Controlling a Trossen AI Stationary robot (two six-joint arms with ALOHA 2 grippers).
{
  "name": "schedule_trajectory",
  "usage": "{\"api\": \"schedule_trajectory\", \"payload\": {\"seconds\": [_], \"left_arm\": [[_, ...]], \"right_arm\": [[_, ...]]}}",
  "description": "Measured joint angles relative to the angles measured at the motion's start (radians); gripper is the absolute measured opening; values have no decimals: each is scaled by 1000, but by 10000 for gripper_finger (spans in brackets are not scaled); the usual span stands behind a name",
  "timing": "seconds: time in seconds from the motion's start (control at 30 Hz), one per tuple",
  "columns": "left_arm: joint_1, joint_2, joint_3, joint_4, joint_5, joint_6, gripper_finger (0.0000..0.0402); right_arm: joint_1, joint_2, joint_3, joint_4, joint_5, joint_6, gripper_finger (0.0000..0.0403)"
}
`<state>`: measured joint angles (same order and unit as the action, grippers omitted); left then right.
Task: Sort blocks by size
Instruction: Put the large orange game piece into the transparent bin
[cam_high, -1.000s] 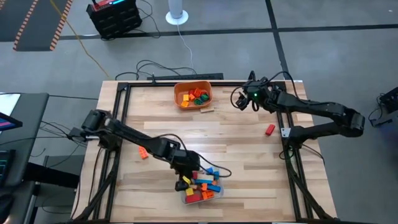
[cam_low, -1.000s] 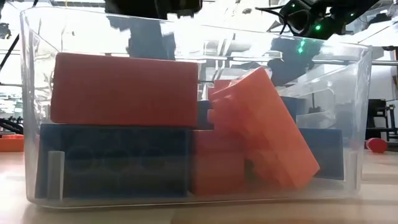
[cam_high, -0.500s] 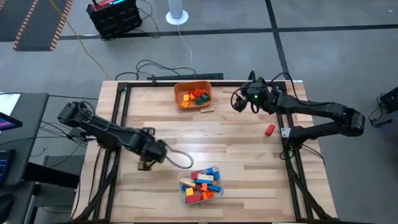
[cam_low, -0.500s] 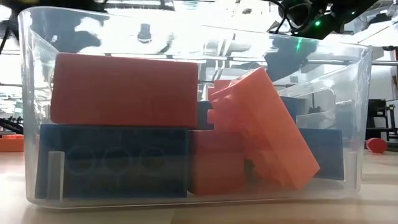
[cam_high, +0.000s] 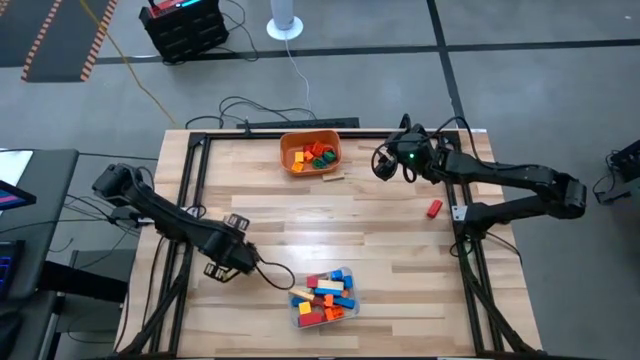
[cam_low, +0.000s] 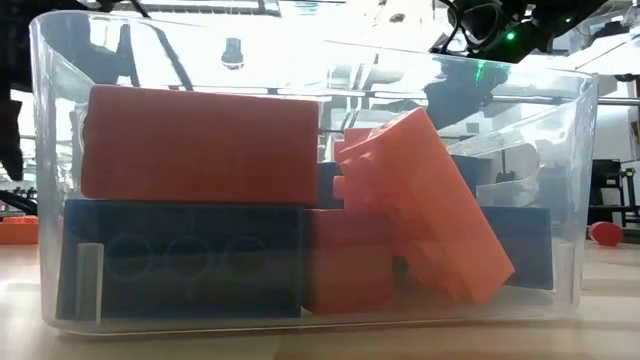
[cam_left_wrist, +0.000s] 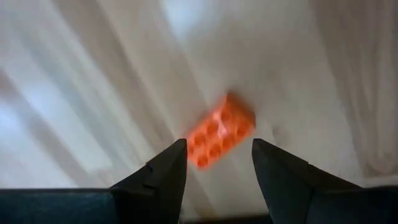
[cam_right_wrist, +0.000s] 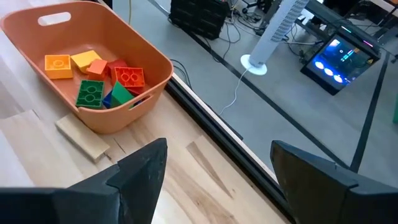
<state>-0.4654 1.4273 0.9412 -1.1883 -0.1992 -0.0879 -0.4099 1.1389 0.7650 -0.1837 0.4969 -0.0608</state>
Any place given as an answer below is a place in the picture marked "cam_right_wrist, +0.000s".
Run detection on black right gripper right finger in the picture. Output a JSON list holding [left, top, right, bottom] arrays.
[[270, 139, 398, 224]]

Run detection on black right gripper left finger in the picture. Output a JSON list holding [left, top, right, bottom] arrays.
[[0, 138, 169, 224]]

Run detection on green rectangular brick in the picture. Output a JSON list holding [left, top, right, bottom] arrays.
[[75, 79, 106, 110]]

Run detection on small green wedge block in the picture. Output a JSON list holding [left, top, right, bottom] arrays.
[[110, 81, 135, 109]]

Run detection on orange rectangular brick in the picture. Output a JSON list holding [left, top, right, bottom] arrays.
[[113, 66, 146, 88]]

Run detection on amber square brick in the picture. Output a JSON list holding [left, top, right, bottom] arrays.
[[44, 54, 75, 80]]

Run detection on small red block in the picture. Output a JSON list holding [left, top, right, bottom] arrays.
[[105, 58, 128, 78]]

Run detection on yellow square brick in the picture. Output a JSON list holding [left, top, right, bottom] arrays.
[[70, 50, 103, 74]]

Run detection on flat wooden plank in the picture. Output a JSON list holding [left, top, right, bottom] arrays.
[[55, 113, 111, 164]]

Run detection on glass computer case with lights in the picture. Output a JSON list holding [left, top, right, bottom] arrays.
[[300, 26, 382, 96]]

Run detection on orange plastic basket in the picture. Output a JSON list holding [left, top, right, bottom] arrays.
[[0, 1, 174, 135]]

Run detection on white tower fan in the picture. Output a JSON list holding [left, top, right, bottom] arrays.
[[239, 0, 310, 77]]

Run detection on black ribbed equipment case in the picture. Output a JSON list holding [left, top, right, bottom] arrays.
[[169, 0, 231, 41]]

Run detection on black aluminium table frame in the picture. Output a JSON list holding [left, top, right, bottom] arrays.
[[163, 76, 298, 224]]

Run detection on white fan cable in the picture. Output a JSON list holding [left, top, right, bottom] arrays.
[[218, 67, 251, 116]]

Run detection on black floor cables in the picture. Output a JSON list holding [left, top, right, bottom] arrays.
[[169, 57, 194, 91]]

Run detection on dark desk frame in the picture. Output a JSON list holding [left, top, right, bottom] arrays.
[[292, 0, 398, 60]]

